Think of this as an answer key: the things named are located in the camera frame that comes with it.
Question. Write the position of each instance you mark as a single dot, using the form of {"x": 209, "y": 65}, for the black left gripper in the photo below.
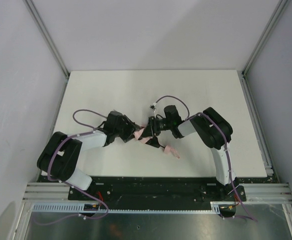
{"x": 129, "y": 129}

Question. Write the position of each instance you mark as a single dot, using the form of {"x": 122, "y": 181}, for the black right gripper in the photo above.
{"x": 152, "y": 128}

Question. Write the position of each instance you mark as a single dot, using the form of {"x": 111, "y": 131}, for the pink folding umbrella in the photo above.
{"x": 154, "y": 142}

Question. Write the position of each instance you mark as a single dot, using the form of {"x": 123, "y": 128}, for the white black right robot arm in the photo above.
{"x": 213, "y": 130}

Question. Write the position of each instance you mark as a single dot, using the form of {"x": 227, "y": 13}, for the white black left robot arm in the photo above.
{"x": 60, "y": 156}

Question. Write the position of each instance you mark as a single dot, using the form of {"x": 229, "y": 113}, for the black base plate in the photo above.
{"x": 160, "y": 193}

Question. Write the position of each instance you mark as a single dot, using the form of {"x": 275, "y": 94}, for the aluminium frame rail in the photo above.
{"x": 267, "y": 189}

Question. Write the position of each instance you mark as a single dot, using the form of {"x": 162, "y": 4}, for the left corner aluminium post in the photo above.
{"x": 34, "y": 13}

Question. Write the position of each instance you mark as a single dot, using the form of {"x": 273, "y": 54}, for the corner aluminium post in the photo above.
{"x": 267, "y": 32}
{"x": 34, "y": 13}

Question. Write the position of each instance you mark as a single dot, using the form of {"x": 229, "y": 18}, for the right corner aluminium post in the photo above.
{"x": 267, "y": 32}

